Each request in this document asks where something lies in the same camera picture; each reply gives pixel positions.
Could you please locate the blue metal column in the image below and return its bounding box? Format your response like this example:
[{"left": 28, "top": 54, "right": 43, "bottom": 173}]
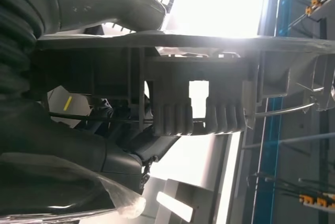
[{"left": 253, "top": 0, "right": 292, "bottom": 224}]

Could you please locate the pipe rack with orange joints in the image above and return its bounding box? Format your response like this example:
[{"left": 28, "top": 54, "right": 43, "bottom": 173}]
[{"left": 246, "top": 0, "right": 335, "bottom": 215}]

